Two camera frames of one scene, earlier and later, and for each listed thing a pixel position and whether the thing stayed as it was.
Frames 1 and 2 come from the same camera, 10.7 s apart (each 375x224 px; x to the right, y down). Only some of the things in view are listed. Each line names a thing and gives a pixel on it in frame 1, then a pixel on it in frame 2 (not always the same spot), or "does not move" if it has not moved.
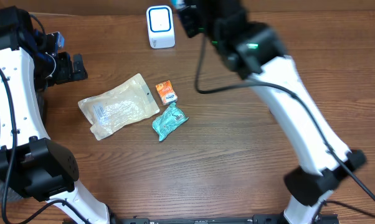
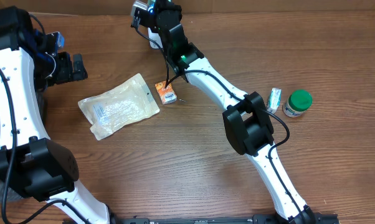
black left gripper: x=68 y=74 does not move
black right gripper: x=187 y=23 -> x=164 y=5
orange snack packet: x=166 y=93 does not move
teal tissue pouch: x=173 y=117 -> x=151 y=5
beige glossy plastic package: x=111 y=110 does not move
